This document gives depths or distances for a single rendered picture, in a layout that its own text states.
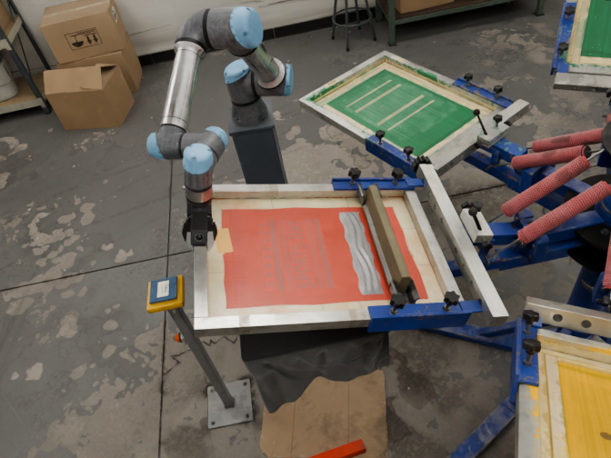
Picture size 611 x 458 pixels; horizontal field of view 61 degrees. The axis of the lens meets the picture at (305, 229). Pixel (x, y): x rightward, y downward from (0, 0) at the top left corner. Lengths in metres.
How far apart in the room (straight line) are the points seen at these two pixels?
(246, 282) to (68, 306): 2.06
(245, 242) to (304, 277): 0.23
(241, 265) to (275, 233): 0.18
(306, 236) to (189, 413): 1.37
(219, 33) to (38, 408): 2.23
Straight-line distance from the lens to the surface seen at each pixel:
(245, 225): 1.70
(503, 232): 1.82
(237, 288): 1.53
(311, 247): 1.66
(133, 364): 3.03
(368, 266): 1.64
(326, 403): 2.61
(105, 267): 3.56
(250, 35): 1.62
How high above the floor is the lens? 2.39
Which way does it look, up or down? 47 degrees down
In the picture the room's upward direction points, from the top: 12 degrees counter-clockwise
